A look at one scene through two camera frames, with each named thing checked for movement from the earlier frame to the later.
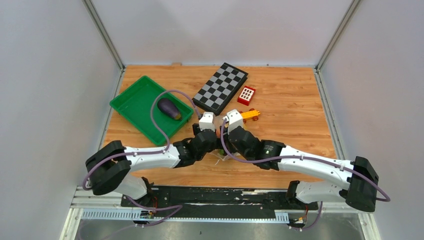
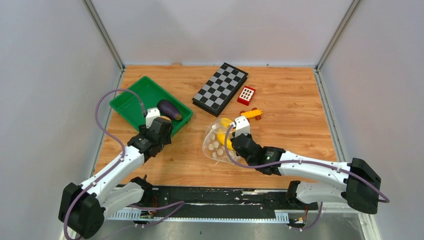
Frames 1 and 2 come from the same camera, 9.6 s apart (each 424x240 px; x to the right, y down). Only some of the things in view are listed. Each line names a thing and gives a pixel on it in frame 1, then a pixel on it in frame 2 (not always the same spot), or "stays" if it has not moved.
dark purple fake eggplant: x=169 y=108 stays
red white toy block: x=246 y=95 stays
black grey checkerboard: x=221 y=88 stays
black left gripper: x=196 y=129 -> x=143 y=130
